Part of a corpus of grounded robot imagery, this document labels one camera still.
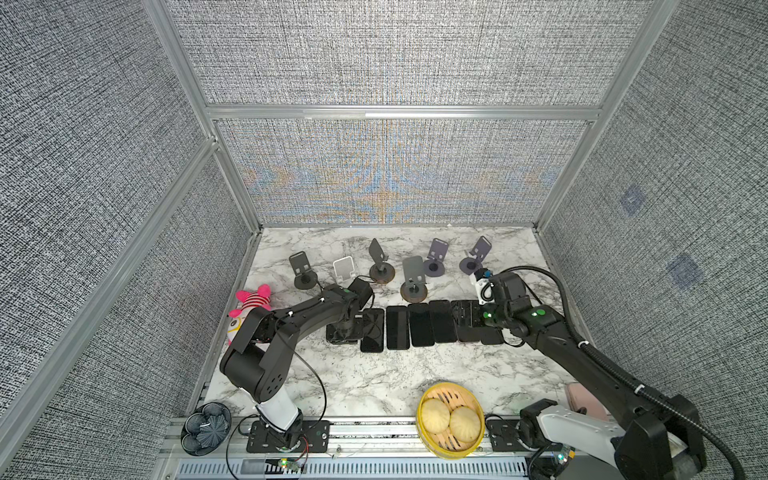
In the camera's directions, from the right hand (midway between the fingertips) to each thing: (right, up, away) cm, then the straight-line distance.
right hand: (462, 308), depth 83 cm
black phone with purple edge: (-2, 0, -11) cm, 11 cm away
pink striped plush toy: (-60, +1, +9) cm, 61 cm away
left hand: (-32, -11, +6) cm, 34 cm away
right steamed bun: (-3, -25, -13) cm, 28 cm away
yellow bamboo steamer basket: (-8, -30, -13) cm, 33 cm away
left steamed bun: (-10, -24, -11) cm, 28 cm away
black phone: (-10, -7, +10) cm, 16 cm away
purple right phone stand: (+11, +16, +18) cm, 27 cm away
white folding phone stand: (-35, +9, +17) cm, 40 cm away
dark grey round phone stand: (-49, +7, +20) cm, 53 cm away
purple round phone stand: (-3, +11, +24) cm, 26 cm away
